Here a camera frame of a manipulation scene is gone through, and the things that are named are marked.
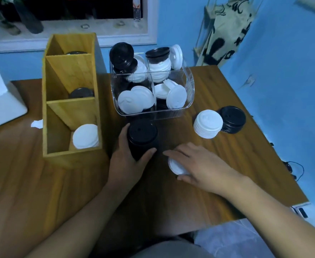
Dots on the person's left hand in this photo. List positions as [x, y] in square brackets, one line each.
[122, 169]

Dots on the person's right hand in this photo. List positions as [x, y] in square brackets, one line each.
[211, 171]

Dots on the white domed cup lid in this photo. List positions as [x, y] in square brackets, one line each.
[176, 167]
[208, 123]

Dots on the wooden three-compartment organizer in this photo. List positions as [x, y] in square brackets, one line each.
[71, 157]

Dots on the short stack of black lids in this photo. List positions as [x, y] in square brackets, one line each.
[232, 116]

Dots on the pile of black and white cup lids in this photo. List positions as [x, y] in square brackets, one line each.
[130, 102]

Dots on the person's left forearm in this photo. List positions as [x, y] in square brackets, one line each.
[76, 228]

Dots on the person's right forearm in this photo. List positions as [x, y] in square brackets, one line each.
[281, 223]

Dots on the white foam box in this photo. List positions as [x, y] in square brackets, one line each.
[1, 104]

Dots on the clear plastic container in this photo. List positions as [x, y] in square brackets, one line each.
[189, 85]

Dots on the grey shirt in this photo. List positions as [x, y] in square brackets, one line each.
[170, 251]

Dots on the crumpled white tissue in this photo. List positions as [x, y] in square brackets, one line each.
[37, 124]

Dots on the cream tote bag black print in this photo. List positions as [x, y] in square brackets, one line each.
[227, 32]

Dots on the clear plastic water bottle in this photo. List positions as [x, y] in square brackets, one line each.
[136, 9]

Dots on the dark glass vase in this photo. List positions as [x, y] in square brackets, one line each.
[29, 21]

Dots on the small potted plant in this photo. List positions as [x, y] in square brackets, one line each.
[8, 26]

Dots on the white wall socket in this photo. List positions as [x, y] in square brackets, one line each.
[250, 81]

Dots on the white window frame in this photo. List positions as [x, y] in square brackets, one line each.
[119, 40]

